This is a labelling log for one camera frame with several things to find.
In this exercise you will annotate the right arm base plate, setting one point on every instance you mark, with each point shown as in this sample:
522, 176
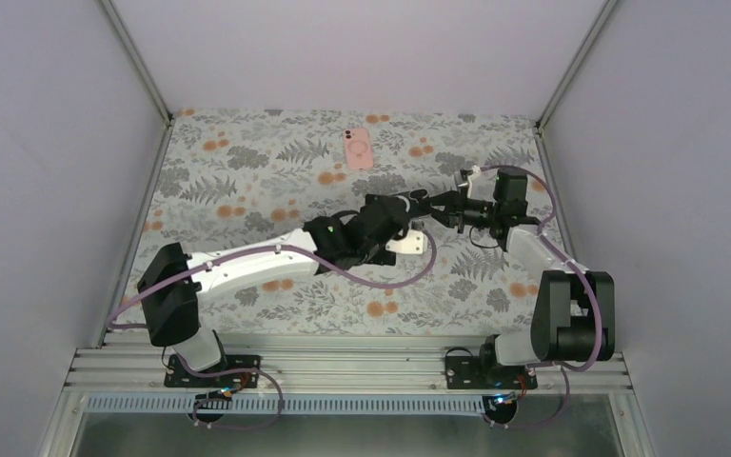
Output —
465, 370

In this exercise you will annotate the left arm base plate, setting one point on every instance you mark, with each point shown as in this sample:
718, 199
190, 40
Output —
236, 372

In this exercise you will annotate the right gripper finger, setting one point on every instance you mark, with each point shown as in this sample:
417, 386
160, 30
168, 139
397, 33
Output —
448, 219
425, 201

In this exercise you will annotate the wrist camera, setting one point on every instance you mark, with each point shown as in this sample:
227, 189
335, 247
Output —
466, 178
413, 243

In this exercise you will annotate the floral table mat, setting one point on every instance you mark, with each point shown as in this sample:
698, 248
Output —
233, 177

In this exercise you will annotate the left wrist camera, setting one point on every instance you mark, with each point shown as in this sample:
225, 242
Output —
413, 243

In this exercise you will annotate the grey slotted cable duct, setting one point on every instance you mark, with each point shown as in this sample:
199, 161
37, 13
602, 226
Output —
266, 404

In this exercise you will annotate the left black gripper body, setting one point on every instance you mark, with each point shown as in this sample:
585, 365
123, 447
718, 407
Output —
365, 254

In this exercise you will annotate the pink phone case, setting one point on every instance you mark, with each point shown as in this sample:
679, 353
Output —
357, 148

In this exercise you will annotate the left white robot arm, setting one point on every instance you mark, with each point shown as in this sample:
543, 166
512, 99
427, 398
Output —
175, 281

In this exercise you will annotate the aluminium mounting rail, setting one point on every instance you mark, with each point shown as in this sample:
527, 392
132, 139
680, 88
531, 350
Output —
301, 364

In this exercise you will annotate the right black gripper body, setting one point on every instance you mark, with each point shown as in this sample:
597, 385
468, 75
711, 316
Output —
478, 216

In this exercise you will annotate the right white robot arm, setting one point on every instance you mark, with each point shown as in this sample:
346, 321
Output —
573, 319

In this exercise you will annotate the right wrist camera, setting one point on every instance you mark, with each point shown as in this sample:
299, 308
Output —
466, 178

